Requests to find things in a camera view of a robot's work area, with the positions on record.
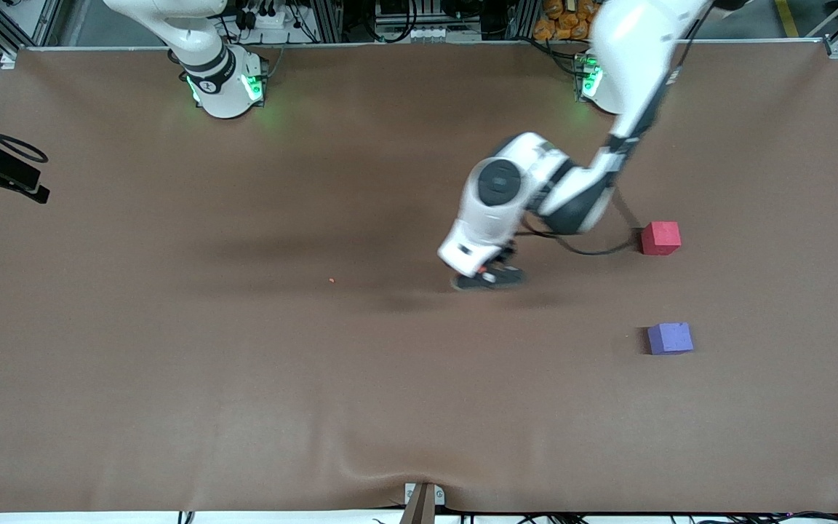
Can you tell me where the pile of orange items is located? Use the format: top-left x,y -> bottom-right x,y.
533,0 -> 603,41

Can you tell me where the red foam block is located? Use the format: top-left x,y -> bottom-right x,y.
641,221 -> 682,256

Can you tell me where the brown table mat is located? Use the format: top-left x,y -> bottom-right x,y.
0,40 -> 838,514

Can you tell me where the purple foam block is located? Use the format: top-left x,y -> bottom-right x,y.
647,322 -> 695,356

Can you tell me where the white power strip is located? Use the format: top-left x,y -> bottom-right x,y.
239,6 -> 298,31

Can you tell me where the white connector strip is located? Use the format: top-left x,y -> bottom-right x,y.
375,25 -> 482,43

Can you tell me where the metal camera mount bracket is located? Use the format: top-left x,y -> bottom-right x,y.
399,483 -> 446,524

